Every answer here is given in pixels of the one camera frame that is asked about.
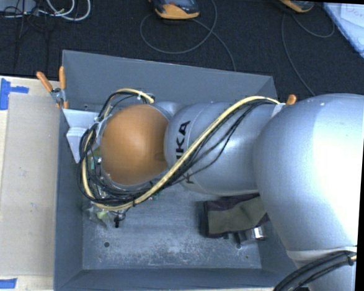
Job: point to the pale flat board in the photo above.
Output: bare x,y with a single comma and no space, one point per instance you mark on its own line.
27,177

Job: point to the black cylinder on white bracket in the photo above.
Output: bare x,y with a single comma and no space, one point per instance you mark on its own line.
117,221

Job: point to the dark maroon and olive cloth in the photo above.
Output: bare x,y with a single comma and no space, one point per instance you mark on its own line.
226,219

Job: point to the grey metal bin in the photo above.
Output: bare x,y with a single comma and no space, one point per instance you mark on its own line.
169,243

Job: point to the clear plastic packet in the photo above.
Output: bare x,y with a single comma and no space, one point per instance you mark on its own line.
98,214

